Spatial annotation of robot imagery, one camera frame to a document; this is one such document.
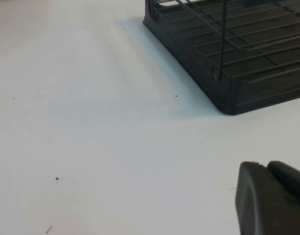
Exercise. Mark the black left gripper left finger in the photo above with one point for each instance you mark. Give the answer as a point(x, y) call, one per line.
point(265, 208)

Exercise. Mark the black plastic dish rack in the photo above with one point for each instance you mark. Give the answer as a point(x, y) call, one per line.
point(262, 95)

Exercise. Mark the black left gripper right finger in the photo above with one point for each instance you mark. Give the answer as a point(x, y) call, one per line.
point(289, 182)

